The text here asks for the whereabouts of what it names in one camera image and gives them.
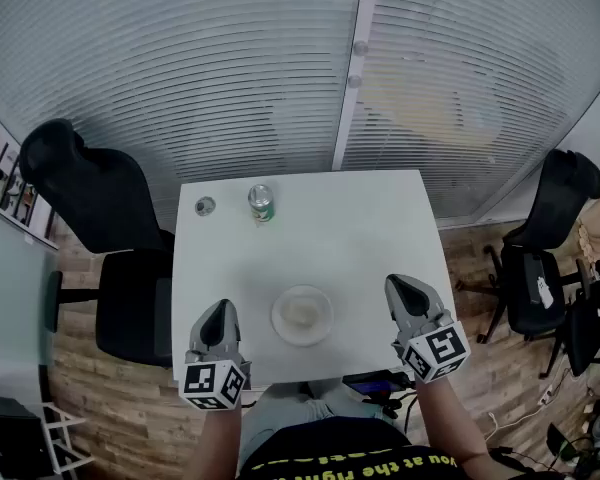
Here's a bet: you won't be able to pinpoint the black cabinet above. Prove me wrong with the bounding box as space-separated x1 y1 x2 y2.
0 392 56 479

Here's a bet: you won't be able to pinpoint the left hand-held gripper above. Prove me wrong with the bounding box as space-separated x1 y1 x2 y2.
178 299 254 413

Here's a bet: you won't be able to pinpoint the person's black t-shirt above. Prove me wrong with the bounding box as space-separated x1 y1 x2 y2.
234 415 556 480

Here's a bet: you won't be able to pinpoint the large black office chair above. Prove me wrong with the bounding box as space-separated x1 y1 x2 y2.
18 117 176 369

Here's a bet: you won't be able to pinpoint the green soda can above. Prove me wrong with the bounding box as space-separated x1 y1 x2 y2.
247 183 276 227

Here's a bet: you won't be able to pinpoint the white remote control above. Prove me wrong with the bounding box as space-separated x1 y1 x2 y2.
535 275 555 310

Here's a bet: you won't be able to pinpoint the black device with blue screen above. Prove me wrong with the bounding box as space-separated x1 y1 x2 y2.
342 372 411 397

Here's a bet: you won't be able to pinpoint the person's left forearm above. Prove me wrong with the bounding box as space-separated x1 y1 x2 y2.
182 405 244 480

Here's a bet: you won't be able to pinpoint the person's right forearm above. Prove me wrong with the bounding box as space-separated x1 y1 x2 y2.
413 375 491 469

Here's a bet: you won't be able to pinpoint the black metal railing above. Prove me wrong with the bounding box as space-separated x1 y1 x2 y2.
0 117 56 239

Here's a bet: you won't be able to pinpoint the white cable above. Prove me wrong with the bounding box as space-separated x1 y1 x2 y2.
482 406 542 442

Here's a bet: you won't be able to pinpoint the white round plate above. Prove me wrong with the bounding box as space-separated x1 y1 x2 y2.
271 284 335 347

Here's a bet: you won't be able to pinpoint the pale bread roll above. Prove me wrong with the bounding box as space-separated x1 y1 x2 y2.
284 297 320 330

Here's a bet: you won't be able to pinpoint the person's grey trousers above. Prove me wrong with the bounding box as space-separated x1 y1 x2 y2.
239 380 411 469

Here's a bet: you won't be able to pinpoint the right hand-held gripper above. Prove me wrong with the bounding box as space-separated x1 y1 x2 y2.
384 274 472 385

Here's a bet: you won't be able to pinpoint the white metal rack frame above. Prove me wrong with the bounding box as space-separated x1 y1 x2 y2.
39 402 94 474

